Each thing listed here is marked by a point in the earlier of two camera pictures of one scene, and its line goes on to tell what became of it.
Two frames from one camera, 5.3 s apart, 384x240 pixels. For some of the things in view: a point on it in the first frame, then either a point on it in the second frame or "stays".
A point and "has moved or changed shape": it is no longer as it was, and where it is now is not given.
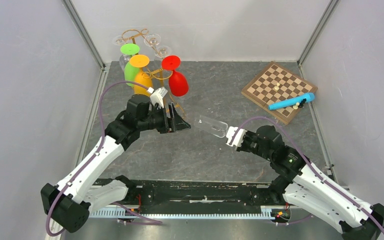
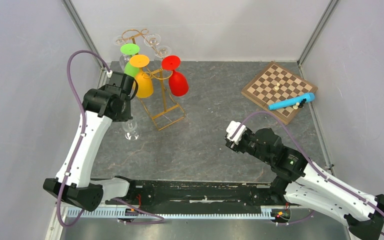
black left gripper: x=177 y=123 → x=127 y=116
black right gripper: x=242 y=147 stays
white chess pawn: x=295 y=107 stays
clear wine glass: x=124 y=59 stays
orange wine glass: x=140 y=61 stays
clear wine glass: x=215 y=127 has moved or changed shape
